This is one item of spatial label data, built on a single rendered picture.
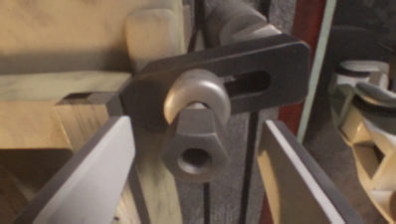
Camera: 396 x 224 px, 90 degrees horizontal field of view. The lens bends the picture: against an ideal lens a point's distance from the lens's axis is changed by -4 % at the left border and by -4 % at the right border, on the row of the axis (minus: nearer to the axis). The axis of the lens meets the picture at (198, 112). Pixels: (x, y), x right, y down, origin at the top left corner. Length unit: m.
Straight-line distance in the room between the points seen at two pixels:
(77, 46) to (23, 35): 0.04
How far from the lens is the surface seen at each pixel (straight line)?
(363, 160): 0.74
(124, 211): 0.19
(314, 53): 0.42
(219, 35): 0.23
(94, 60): 0.19
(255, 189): 0.57
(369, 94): 0.82
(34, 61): 0.22
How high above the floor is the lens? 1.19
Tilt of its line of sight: 61 degrees down
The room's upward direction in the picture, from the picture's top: 178 degrees counter-clockwise
